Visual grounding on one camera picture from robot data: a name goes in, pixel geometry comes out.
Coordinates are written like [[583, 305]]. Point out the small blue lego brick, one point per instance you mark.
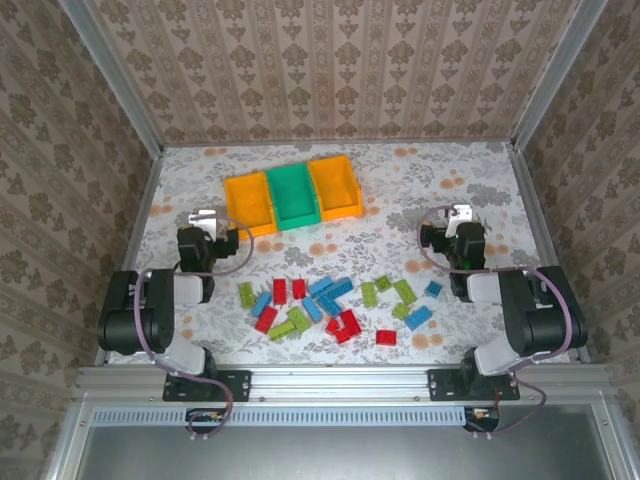
[[433, 289]]

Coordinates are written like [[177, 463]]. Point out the orange plastic storage bin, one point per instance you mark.
[[342, 212], [250, 230]]

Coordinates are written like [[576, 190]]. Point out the long green lego brick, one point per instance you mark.
[[298, 318], [281, 330], [403, 292]]

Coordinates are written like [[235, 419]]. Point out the long blue lego brick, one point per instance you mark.
[[320, 285], [311, 309], [328, 303], [340, 288], [418, 317]]

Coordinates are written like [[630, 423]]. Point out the small green lego brick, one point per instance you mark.
[[400, 311], [384, 283]]

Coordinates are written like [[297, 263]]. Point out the long red lego brick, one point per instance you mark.
[[266, 319], [279, 290], [351, 322]]

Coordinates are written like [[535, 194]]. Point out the green plastic storage bin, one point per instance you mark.
[[300, 222]]

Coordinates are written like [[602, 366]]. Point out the short red lego brick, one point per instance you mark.
[[299, 288], [386, 338]]

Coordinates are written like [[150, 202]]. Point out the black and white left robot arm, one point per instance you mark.
[[150, 320]]

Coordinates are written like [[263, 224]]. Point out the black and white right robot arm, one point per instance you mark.
[[545, 320]]

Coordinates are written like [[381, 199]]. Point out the floral patterned table mat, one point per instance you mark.
[[450, 175]]

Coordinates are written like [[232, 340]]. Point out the black power connector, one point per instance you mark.
[[482, 417], [205, 416]]

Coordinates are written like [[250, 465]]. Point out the grey metal panel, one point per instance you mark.
[[340, 455]]

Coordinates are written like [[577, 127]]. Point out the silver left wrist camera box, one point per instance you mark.
[[202, 220]]

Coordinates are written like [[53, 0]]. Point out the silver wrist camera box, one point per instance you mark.
[[202, 220], [462, 212]]

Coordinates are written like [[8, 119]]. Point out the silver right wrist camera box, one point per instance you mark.
[[462, 212]]

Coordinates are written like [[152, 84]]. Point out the aluminium side rail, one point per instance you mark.
[[139, 225], [542, 225]]

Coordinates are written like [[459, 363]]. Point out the thin aluminium rail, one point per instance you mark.
[[340, 143]]

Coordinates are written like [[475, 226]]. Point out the aluminium frame beam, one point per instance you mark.
[[340, 382]]

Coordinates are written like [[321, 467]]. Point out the aluminium frame post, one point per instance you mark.
[[114, 75], [556, 75]]

